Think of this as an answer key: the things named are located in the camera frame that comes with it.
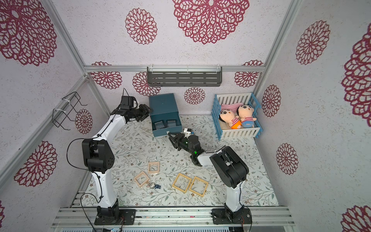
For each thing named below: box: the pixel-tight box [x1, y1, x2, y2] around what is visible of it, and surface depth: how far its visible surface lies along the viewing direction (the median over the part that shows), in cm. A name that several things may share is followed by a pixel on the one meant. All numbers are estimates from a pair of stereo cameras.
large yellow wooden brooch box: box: [171, 173, 193, 194], surface depth 86 cm
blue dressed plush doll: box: [236, 104, 257, 129], surface depth 104 cm
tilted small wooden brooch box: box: [134, 171, 150, 188], surface depth 89 cm
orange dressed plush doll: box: [218, 109, 242, 130], surface depth 105 cm
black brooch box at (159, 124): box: [154, 120, 165, 130], surface depth 97 cm
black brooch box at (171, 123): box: [166, 119, 177, 128], surface depth 98 cm
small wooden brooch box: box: [147, 161, 160, 174], surface depth 92 cm
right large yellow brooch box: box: [188, 175, 209, 198], surface depth 86 cm
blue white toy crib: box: [211, 92, 263, 142], surface depth 105 cm
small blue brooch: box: [146, 182, 162, 189], surface depth 85 cm
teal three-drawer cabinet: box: [148, 92, 183, 138], surface depth 97 cm
